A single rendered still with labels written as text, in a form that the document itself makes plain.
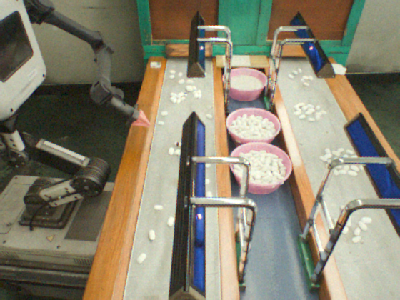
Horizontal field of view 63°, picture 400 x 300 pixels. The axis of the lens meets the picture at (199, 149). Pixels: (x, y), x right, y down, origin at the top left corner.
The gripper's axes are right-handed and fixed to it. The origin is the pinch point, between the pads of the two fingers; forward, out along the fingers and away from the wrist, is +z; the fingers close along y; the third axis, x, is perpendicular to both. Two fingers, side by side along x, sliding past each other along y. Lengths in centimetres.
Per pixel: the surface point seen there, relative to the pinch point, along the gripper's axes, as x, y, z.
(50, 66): 120, 162, -56
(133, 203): 8.9, -36.3, 5.2
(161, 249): 3, -55, 16
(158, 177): 5.6, -20.5, 12.4
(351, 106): -58, 31, 86
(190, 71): -28.0, 10.3, 1.2
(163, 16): -12, 89, -11
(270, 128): -27, 15, 53
